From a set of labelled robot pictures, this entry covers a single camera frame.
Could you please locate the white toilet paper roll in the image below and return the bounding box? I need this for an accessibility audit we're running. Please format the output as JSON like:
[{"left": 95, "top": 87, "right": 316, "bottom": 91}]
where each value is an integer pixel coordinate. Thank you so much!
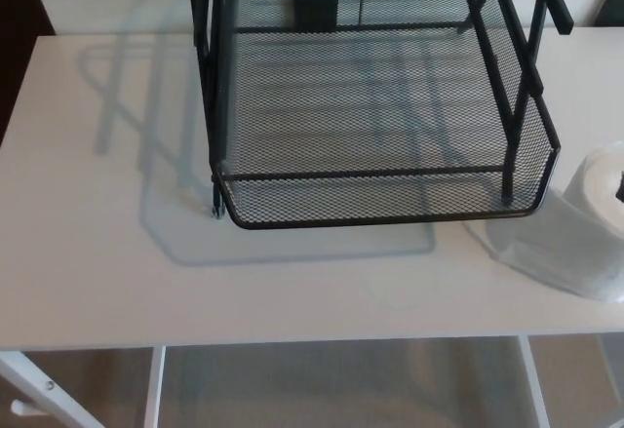
[{"left": 490, "top": 139, "right": 624, "bottom": 305}]

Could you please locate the black mesh file tray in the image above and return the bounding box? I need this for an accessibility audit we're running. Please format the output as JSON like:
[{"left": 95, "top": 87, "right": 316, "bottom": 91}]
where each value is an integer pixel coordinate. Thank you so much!
[{"left": 185, "top": 0, "right": 576, "bottom": 233}]

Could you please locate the white mesh under-desk shelf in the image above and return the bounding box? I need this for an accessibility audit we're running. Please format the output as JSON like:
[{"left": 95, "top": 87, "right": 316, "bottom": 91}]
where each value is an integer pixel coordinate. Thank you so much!
[{"left": 143, "top": 335, "right": 555, "bottom": 428}]

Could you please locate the small black box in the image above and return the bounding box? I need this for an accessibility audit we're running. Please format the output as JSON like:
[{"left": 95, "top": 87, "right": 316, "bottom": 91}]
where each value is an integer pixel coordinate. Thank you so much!
[{"left": 292, "top": 0, "right": 340, "bottom": 30}]

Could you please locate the dark brown furniture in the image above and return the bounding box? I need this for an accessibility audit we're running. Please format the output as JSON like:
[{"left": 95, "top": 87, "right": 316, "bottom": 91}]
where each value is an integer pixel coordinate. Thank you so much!
[{"left": 0, "top": 0, "right": 56, "bottom": 147}]

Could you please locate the white desk leg frame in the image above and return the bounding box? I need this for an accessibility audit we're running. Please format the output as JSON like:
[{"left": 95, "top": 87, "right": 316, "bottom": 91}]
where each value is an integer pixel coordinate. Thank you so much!
[{"left": 0, "top": 347, "right": 99, "bottom": 428}]

